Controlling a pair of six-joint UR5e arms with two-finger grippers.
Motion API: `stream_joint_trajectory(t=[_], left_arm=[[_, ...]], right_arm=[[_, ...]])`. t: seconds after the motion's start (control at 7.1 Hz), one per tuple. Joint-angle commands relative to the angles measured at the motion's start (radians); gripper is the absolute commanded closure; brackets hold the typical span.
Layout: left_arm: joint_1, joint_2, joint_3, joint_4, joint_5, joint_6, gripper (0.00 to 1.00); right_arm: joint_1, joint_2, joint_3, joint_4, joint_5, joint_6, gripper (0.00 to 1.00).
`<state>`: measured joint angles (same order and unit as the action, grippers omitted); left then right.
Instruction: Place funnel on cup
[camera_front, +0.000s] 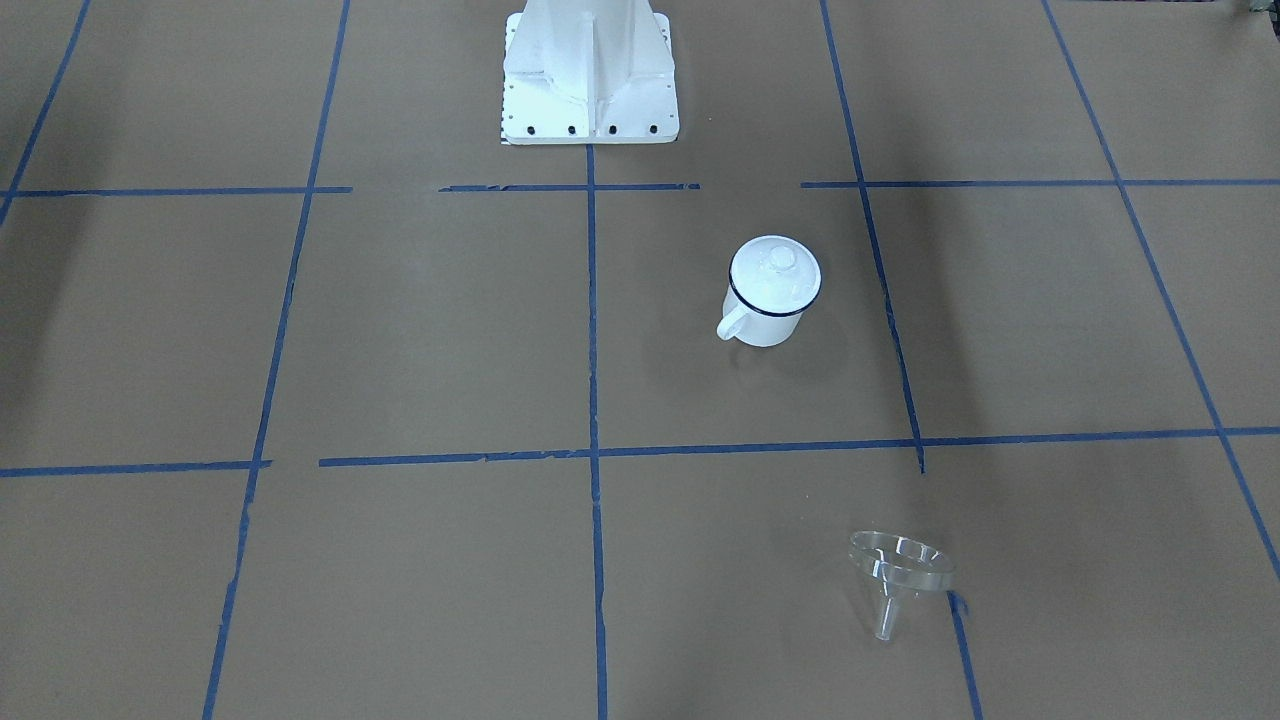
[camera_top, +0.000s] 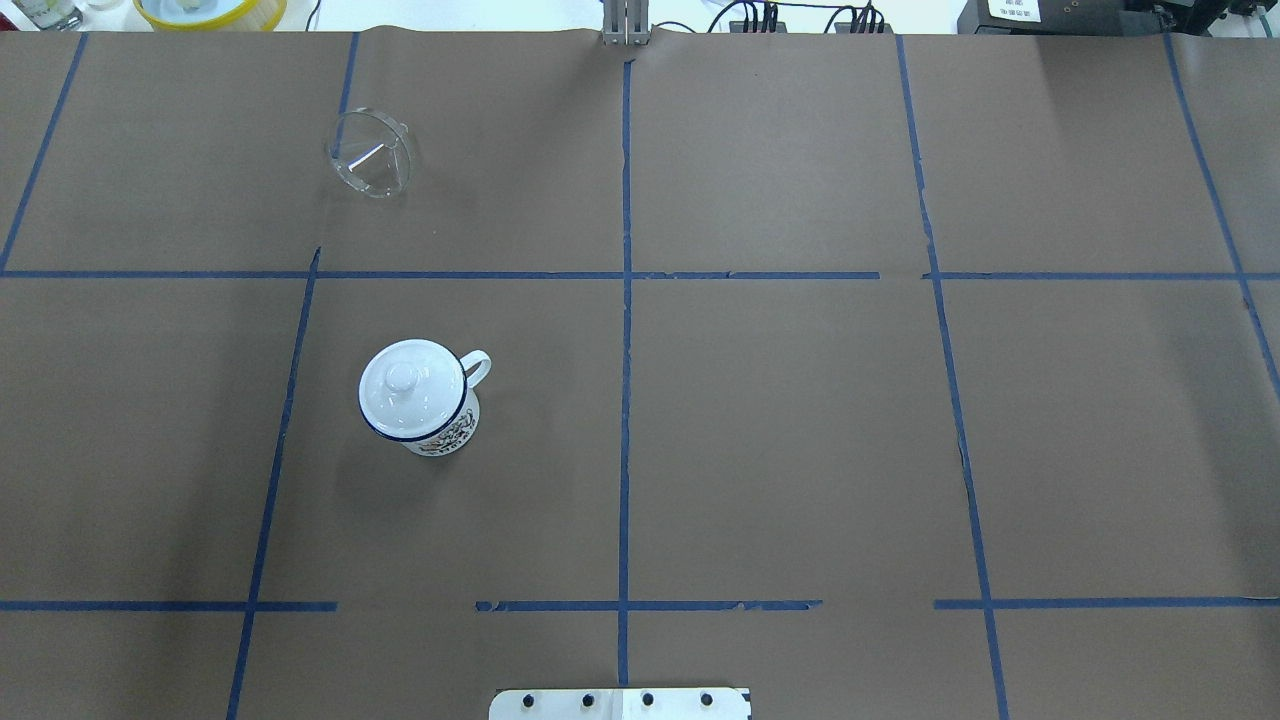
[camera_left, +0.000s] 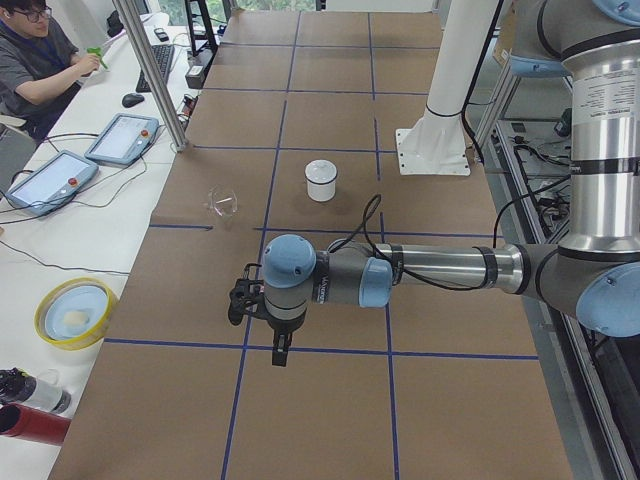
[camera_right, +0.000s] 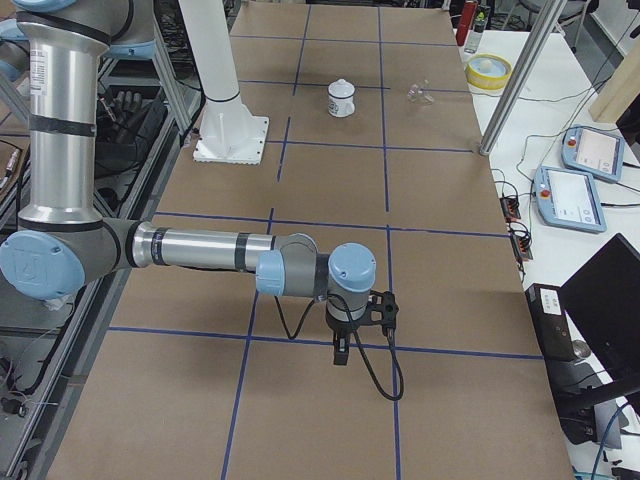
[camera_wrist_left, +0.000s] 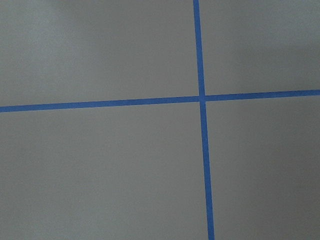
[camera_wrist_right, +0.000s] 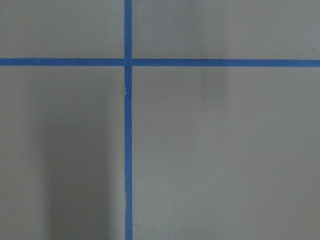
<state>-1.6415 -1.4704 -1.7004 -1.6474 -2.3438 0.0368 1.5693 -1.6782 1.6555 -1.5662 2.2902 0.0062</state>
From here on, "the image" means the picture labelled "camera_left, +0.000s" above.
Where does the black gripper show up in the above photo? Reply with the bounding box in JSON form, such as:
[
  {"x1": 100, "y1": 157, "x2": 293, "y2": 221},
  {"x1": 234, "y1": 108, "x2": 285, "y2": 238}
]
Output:
[{"x1": 267, "y1": 315, "x2": 302, "y2": 366}]

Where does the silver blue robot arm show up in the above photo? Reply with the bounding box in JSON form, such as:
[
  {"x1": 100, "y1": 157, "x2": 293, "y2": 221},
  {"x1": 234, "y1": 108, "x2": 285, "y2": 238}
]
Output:
[{"x1": 256, "y1": 1, "x2": 639, "y2": 366}]

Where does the white enamel mug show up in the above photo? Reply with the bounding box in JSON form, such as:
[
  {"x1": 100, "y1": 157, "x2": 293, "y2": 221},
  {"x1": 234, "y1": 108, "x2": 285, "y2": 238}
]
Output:
[{"x1": 305, "y1": 160, "x2": 337, "y2": 202}]

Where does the yellow rimmed blue bowl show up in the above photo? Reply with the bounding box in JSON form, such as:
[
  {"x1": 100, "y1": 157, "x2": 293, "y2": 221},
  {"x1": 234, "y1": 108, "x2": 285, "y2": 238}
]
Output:
[{"x1": 34, "y1": 277, "x2": 119, "y2": 351}]

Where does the clear black capped bottle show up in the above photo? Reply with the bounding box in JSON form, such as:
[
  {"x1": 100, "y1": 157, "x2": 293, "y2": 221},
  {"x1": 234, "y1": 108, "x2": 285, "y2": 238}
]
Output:
[{"x1": 1, "y1": 368, "x2": 71, "y2": 414}]

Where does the far grey teach pendant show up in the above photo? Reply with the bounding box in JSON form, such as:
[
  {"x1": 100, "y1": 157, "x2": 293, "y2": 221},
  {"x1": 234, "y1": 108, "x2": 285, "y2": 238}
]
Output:
[{"x1": 84, "y1": 113, "x2": 159, "y2": 166}]

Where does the grey teach pendant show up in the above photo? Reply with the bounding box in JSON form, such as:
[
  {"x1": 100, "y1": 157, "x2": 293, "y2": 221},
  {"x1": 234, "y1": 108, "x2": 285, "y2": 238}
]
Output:
[
  {"x1": 84, "y1": 113, "x2": 159, "y2": 166},
  {"x1": 6, "y1": 150, "x2": 98, "y2": 216}
]

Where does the red cylinder bottle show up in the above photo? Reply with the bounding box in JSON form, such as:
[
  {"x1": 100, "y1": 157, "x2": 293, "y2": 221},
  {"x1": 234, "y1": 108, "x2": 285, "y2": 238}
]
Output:
[{"x1": 1, "y1": 404, "x2": 71, "y2": 446}]

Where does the near grey teach pendant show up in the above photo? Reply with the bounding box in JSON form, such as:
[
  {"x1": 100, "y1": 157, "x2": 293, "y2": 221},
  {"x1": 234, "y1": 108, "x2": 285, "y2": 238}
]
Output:
[{"x1": 6, "y1": 150, "x2": 98, "y2": 216}]

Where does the black computer mouse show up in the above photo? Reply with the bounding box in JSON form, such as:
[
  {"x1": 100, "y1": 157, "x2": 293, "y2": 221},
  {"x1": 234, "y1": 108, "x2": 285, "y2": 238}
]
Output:
[{"x1": 121, "y1": 93, "x2": 145, "y2": 108}]

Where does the grey power adapter box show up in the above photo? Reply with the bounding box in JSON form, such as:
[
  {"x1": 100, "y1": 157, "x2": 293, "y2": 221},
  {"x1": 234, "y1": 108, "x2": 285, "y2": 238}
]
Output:
[{"x1": 185, "y1": 50, "x2": 214, "y2": 89}]

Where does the black keyboard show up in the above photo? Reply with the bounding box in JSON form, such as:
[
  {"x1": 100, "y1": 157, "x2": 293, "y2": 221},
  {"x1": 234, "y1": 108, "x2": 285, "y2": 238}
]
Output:
[{"x1": 135, "y1": 44, "x2": 174, "y2": 93}]

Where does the black phone handset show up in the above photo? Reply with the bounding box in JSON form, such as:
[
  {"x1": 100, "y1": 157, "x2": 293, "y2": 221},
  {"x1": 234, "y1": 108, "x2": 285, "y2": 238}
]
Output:
[{"x1": 153, "y1": 28, "x2": 169, "y2": 42}]

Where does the green plastic clamp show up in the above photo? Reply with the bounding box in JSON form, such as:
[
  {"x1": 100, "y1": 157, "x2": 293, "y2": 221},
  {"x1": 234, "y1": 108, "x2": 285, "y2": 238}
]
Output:
[{"x1": 86, "y1": 47, "x2": 109, "y2": 70}]

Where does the seated person grey shirt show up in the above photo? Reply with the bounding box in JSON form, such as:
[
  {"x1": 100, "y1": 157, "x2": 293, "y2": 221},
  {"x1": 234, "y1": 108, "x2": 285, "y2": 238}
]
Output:
[{"x1": 1, "y1": 1, "x2": 101, "y2": 141}]

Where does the brown cardboard box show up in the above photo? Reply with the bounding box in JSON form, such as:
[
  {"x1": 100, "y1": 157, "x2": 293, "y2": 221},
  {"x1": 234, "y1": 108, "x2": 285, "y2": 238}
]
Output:
[{"x1": 492, "y1": 2, "x2": 516, "y2": 67}]

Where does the black pendant cable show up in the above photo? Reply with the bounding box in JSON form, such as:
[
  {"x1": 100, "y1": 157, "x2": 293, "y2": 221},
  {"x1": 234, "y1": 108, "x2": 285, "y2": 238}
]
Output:
[{"x1": 0, "y1": 132, "x2": 166, "y2": 276}]

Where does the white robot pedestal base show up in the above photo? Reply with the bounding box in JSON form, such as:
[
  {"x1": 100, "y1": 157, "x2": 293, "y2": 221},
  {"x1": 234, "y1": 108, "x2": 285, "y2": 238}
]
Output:
[{"x1": 396, "y1": 0, "x2": 503, "y2": 176}]

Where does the aluminium frame post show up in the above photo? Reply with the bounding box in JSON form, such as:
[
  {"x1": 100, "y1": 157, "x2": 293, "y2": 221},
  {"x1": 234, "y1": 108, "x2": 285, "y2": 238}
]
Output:
[{"x1": 113, "y1": 0, "x2": 188, "y2": 152}]

